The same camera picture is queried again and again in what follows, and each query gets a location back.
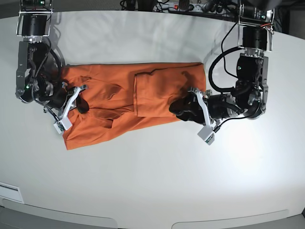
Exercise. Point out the white power strip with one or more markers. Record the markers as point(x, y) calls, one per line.
point(197, 7)

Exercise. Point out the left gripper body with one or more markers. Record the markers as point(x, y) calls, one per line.
point(222, 106)

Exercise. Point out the orange T-shirt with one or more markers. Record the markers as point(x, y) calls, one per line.
point(126, 97)

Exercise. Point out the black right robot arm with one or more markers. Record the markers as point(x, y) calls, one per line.
point(38, 76)

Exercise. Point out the white label plate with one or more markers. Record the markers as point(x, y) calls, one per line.
point(11, 193)

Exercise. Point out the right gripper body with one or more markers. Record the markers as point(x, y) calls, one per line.
point(59, 99)

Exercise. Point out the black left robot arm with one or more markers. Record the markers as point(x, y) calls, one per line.
point(248, 98)

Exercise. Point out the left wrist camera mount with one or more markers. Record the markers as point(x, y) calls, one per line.
point(207, 133)

